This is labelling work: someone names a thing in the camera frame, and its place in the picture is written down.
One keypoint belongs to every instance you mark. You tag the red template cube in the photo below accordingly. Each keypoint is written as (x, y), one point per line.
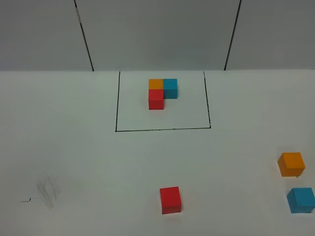
(156, 99)

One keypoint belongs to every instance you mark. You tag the orange template cube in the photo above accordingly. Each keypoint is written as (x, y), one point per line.
(155, 83)

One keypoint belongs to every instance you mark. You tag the blue template cube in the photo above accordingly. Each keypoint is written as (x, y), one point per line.
(170, 88)

